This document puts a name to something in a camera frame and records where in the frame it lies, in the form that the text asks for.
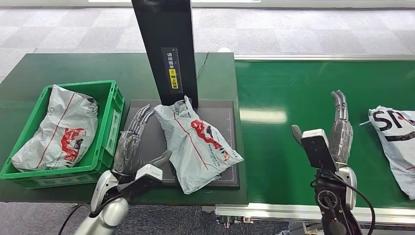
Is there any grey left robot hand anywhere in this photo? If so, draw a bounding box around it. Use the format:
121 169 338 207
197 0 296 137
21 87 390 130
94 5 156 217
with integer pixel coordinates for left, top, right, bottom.
112 103 173 178

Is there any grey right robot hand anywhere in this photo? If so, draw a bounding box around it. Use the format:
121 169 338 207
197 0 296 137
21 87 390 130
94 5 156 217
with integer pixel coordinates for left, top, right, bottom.
291 90 354 165

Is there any grey red-print mailer bag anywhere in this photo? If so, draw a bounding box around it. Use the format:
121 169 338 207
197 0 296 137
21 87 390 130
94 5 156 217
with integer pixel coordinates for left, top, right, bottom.
154 95 244 195
11 84 99 172

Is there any green plastic basket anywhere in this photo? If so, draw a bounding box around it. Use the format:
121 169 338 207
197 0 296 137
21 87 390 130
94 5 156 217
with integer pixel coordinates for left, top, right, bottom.
0 79 125 190

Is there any black weighing device with column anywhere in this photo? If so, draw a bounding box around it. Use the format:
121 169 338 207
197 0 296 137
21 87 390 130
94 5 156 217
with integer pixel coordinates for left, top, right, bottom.
120 0 241 190

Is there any white black-print mailer bag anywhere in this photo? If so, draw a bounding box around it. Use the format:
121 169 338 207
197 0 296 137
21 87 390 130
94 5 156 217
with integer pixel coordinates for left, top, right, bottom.
360 105 415 201

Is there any black yellow label sticker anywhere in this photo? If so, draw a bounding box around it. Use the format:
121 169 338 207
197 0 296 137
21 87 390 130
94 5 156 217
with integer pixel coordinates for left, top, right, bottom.
161 47 183 94

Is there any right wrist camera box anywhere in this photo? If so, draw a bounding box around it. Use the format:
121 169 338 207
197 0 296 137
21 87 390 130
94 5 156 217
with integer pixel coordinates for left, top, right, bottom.
300 128 338 172

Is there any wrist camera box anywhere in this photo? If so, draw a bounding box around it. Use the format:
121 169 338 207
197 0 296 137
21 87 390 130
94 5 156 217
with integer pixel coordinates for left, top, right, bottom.
117 164 164 199
300 128 338 172

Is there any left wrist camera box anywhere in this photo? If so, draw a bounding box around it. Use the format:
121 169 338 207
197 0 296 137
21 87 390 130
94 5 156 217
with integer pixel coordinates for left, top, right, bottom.
117 164 164 199

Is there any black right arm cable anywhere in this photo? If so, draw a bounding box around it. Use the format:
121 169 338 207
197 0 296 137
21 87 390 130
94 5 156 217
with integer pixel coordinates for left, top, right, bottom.
330 170 376 235

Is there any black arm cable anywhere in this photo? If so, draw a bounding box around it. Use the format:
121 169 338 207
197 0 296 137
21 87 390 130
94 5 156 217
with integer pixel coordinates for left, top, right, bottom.
330 170 376 235
57 194 114 235

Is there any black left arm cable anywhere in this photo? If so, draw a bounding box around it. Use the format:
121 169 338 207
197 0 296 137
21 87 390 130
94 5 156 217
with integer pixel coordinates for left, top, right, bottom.
57 194 114 235

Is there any aluminium conveyor frame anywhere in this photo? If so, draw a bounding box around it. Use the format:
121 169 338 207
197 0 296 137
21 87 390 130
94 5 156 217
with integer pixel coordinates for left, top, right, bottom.
202 54 415 235

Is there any thin black table cable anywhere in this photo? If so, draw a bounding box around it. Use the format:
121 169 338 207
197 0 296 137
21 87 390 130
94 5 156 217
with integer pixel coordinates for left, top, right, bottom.
196 51 210 79

